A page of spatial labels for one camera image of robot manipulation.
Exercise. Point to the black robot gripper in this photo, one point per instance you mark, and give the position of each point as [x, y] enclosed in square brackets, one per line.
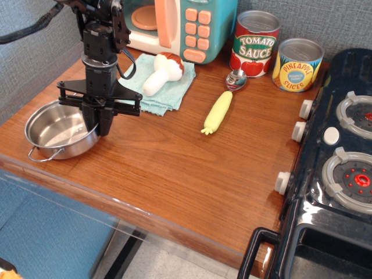
[100, 90]

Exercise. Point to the stainless steel pot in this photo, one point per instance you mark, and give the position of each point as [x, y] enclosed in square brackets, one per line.
[58, 132]

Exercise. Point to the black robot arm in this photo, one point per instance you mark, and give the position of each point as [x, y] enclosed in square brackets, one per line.
[103, 31]

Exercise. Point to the light blue folded cloth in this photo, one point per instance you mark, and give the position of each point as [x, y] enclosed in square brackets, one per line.
[169, 97]

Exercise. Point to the plush white brown mushroom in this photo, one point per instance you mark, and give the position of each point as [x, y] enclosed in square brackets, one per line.
[167, 67]

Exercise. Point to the toy microwave teal cream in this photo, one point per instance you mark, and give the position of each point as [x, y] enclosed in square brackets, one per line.
[194, 30]

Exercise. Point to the tomato sauce can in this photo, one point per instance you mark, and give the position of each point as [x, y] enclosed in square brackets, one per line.
[255, 37]

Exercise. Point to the pineapple slices can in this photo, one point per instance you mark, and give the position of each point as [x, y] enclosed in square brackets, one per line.
[297, 64]

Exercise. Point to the black toy stove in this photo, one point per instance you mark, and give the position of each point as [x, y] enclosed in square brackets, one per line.
[325, 229]

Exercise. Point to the spoon with yellow handle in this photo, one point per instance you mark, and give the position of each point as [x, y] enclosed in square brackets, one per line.
[234, 81]

